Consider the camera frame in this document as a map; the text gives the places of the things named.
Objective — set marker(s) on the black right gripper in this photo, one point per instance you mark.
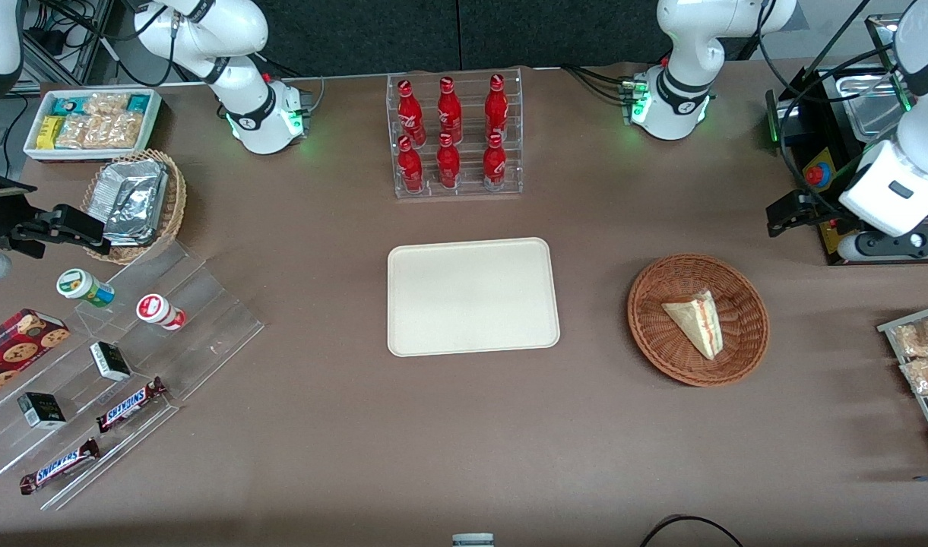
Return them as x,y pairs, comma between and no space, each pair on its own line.
0,215

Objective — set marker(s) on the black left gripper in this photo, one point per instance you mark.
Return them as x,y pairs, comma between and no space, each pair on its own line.
812,207

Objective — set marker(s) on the triangle sandwich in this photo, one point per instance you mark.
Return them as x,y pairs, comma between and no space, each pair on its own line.
695,323

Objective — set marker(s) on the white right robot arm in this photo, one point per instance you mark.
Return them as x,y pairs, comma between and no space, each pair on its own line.
235,83

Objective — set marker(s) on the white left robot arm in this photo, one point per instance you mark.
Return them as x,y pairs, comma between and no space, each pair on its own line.
680,45

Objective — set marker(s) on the light wicker basket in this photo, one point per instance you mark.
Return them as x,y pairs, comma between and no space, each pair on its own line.
173,205

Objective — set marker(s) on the tray of packaged crackers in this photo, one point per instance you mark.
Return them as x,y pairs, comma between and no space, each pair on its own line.
889,328

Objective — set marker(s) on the brown wicker basket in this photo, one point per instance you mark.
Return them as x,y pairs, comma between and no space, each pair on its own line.
661,334

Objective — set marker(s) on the cream plastic tray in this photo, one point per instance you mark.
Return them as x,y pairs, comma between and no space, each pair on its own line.
473,298

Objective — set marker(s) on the silver foil package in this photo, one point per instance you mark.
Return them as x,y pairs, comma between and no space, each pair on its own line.
133,216
129,175

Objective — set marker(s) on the green lidded white cup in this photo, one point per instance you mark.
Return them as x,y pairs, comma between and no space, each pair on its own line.
80,285

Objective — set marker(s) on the black hot food warmer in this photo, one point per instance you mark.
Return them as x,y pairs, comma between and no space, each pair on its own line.
802,133

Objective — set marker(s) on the red lidded white cup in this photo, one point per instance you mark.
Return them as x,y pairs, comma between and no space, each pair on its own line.
156,310

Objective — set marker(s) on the clear bag of beige snacks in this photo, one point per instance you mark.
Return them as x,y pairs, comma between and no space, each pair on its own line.
120,131
106,103
76,131

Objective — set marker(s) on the yellow snack packet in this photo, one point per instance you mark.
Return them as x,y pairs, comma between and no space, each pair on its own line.
49,133

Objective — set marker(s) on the small black box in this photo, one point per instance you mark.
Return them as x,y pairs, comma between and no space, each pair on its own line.
110,361
42,410

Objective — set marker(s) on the teal snack packet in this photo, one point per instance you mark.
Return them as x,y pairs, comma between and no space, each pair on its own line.
68,104
138,103

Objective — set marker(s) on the white rectangular snack bin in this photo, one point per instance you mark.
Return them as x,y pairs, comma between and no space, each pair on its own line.
153,114

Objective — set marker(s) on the red tartan cookie box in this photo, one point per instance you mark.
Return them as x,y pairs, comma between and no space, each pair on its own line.
11,349

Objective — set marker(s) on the steel warmer pan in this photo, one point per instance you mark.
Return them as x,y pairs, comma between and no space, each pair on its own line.
874,106

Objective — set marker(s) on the clear acrylic step display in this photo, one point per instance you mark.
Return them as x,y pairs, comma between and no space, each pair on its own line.
205,319

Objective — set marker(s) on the Snickers chocolate bar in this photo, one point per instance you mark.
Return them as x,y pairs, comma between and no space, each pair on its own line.
129,405
59,466

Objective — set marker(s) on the clear bag of fried snacks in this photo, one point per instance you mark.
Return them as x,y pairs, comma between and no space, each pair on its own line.
927,376
923,338

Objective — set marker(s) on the red cola bottle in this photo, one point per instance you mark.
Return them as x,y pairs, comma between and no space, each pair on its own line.
410,171
410,118
448,167
495,165
449,114
496,110

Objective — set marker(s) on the clear acrylic bottle rack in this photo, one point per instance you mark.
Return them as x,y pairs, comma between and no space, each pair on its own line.
467,191

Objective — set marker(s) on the grey cylindrical object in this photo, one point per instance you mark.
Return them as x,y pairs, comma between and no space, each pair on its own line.
473,541

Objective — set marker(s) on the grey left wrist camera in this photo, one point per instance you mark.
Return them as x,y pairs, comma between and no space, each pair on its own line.
889,247

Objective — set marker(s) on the metal frame shelf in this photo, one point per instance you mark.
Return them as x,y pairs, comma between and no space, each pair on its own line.
91,45

